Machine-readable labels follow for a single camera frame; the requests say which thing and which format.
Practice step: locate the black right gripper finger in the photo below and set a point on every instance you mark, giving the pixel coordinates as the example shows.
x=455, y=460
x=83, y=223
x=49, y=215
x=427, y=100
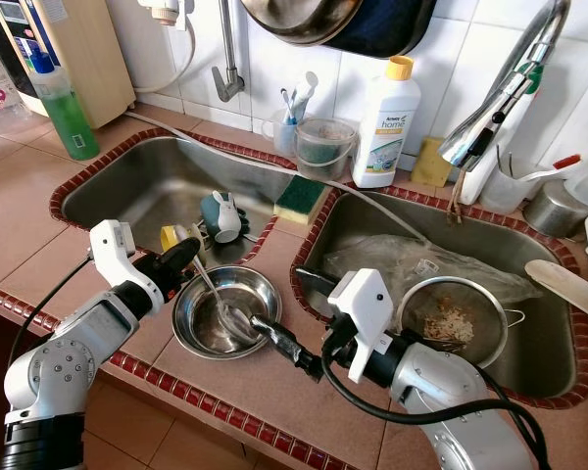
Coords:
x=318, y=284
x=289, y=348

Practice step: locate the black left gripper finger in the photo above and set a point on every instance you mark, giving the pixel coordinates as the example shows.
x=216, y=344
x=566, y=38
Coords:
x=188, y=270
x=182, y=252

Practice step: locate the yellow plastic bowl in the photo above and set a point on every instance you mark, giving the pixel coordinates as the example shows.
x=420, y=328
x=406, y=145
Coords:
x=171, y=237

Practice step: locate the blue cup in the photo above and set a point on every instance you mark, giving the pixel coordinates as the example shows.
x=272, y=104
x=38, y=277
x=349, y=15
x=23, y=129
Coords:
x=216, y=211

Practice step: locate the metal spoon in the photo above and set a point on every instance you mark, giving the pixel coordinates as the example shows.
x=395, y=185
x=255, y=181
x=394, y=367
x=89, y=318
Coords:
x=235, y=323

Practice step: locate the steel bowl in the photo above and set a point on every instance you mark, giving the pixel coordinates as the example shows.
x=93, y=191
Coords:
x=206, y=338

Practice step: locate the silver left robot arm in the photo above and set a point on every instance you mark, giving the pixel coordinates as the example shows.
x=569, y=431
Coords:
x=59, y=382

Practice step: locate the small steel sink basin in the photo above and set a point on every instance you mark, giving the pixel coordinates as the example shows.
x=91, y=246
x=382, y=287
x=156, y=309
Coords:
x=137, y=181

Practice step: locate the large steel sink basin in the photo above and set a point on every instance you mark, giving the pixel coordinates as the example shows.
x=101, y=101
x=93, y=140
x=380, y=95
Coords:
x=382, y=225

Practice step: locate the green yellow sponge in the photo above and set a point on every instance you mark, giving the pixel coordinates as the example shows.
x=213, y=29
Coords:
x=299, y=194

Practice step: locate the clear plastic bag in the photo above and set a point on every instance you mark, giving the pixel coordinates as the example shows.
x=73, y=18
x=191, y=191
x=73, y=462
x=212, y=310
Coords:
x=431, y=264

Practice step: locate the steel strainer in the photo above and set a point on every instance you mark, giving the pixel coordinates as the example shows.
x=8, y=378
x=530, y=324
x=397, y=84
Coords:
x=451, y=323

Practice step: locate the clear plastic small bucket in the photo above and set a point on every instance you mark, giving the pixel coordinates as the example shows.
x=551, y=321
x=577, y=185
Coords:
x=325, y=152

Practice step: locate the white toothbrush cup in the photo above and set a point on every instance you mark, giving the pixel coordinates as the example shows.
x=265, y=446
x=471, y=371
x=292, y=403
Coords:
x=279, y=137

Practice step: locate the yellow cleaning cloth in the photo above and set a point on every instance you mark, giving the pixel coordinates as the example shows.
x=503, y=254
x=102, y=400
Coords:
x=431, y=164

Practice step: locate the green dish soap bottle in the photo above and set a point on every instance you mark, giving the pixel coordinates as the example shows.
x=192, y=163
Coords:
x=73, y=122

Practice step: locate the white detergent bottle yellow cap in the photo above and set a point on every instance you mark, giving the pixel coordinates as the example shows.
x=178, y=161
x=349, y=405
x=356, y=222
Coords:
x=384, y=127

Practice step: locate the blue toothbrush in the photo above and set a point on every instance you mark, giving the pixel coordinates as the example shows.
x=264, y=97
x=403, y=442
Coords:
x=287, y=106

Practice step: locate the clear plastic utensil container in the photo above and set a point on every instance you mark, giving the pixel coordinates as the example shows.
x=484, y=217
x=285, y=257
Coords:
x=505, y=191

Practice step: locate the beige water purifier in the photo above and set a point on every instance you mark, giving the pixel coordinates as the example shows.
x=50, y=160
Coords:
x=93, y=59

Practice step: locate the chrome pull-out faucet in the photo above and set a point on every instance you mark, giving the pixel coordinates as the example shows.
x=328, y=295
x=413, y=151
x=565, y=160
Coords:
x=480, y=132

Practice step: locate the clear plastic bottle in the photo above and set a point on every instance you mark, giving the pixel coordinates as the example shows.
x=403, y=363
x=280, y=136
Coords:
x=0, y=108

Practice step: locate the wooden spatula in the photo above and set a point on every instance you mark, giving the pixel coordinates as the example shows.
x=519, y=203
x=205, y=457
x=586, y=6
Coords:
x=563, y=284

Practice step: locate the hanging steel pan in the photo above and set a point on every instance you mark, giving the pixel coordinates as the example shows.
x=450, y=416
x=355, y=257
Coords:
x=304, y=20

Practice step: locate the hanging dark blue pan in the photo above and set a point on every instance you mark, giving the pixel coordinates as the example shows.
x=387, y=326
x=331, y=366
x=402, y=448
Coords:
x=397, y=29

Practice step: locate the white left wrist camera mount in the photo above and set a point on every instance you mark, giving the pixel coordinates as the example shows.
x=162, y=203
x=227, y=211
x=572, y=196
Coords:
x=113, y=259

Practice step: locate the chrome wall tap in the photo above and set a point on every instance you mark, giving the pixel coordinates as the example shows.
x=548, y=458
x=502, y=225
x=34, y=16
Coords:
x=228, y=83

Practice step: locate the white wall valve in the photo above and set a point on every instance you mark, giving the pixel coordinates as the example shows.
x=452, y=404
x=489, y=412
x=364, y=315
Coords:
x=165, y=12

